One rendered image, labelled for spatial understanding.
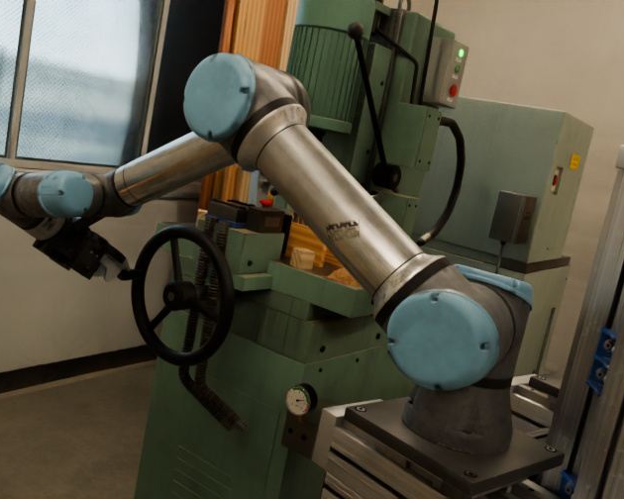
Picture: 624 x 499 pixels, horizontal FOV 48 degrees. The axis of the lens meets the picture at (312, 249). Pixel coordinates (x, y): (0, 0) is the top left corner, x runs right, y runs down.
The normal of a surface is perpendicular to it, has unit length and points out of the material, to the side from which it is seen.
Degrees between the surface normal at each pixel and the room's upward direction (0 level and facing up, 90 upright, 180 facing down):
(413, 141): 90
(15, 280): 90
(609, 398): 90
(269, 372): 90
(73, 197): 77
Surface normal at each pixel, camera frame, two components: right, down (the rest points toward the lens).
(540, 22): -0.55, 0.03
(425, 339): -0.39, 0.14
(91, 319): 0.82, 0.25
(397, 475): -0.74, -0.04
